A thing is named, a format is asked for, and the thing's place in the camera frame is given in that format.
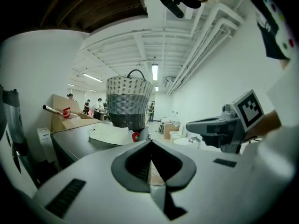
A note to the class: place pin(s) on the brown cardboard box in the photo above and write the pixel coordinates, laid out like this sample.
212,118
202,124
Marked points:
169,127

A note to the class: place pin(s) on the long ceiling lamp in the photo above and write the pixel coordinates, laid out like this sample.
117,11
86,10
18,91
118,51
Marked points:
154,72

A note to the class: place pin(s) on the black head-worn camera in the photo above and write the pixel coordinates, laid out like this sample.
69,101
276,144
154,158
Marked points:
175,4

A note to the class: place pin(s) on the strip ceiling lamp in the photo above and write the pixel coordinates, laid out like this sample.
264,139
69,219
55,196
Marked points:
92,77

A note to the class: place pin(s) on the small red object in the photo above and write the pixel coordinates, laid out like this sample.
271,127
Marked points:
136,136

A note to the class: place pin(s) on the dark washing machine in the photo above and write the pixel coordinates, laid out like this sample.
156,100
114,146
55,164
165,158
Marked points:
77,141

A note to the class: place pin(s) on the red plastic piece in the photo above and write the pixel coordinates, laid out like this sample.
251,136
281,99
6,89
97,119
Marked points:
66,113

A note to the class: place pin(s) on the white air conditioner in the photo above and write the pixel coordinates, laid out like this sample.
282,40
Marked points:
169,81

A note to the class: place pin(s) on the white toilet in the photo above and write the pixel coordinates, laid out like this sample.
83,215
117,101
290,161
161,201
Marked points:
175,135

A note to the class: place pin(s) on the white crumpled cloth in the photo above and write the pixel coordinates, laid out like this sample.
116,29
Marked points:
109,134

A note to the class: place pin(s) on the white box with blue label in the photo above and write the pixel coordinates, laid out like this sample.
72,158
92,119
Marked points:
45,143

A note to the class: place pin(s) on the white ceiling pipes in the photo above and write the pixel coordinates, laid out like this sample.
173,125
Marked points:
205,43

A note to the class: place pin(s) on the metal tube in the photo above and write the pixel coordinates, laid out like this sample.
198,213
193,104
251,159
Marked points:
51,109

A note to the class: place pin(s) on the person's black top with star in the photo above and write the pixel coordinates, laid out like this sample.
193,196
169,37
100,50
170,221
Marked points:
275,31

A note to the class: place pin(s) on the person's right forearm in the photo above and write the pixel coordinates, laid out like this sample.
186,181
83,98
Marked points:
268,122

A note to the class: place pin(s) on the large open cardboard box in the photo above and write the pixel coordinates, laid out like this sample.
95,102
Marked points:
63,122

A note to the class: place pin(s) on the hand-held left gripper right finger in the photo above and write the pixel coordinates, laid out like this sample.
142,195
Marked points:
215,183

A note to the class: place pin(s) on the two-tone woven basket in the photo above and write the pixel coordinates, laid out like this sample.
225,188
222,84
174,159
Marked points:
129,101

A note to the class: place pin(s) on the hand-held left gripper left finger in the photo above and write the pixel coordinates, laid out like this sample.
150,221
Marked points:
93,183

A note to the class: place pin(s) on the tall white and black appliance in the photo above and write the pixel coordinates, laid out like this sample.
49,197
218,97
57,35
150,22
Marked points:
14,171

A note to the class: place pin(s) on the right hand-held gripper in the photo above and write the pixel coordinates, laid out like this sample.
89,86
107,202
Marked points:
248,111

